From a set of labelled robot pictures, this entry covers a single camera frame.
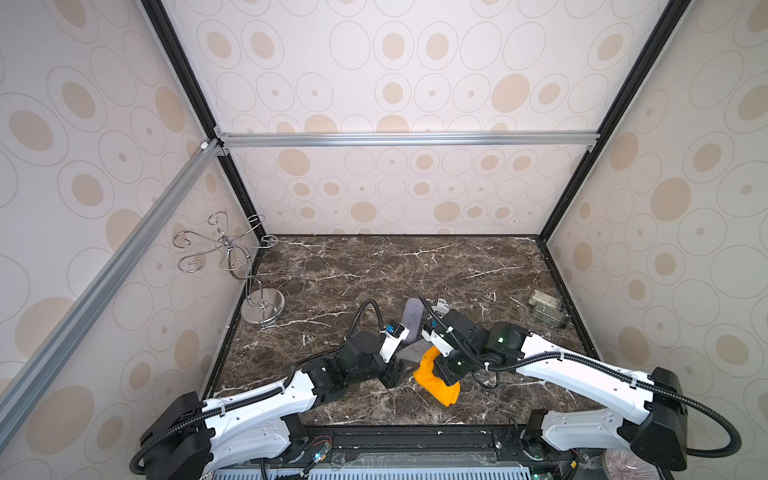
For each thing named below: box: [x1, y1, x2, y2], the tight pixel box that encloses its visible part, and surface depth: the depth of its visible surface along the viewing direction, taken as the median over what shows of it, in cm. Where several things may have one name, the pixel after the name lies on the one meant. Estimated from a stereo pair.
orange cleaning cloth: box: [413, 346, 461, 407], surface depth 73 cm
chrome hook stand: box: [172, 211, 285, 327], surface depth 78 cm
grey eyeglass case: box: [393, 338, 434, 363], surface depth 76 cm
